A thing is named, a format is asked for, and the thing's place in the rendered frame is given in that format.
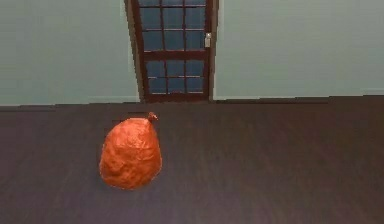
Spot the dark red glazed door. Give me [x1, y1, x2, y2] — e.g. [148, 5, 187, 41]
[130, 0, 214, 103]

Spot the orange tied rubbish bag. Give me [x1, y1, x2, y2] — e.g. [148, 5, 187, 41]
[98, 111, 163, 191]

